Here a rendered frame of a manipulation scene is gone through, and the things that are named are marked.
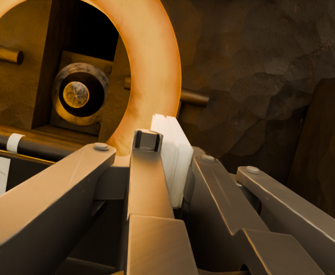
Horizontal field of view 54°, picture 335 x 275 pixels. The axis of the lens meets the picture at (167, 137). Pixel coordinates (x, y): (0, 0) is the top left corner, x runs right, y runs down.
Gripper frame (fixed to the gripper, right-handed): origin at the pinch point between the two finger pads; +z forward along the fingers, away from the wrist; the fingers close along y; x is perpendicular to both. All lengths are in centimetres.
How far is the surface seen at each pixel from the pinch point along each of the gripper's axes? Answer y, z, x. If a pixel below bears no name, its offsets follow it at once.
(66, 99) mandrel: -8.0, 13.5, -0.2
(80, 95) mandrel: -6.8, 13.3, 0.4
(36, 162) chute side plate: -7.0, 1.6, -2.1
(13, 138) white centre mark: -8.7, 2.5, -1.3
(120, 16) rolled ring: -3.7, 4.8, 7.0
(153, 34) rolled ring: -1.6, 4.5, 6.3
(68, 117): -8.0, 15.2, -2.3
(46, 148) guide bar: -6.7, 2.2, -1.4
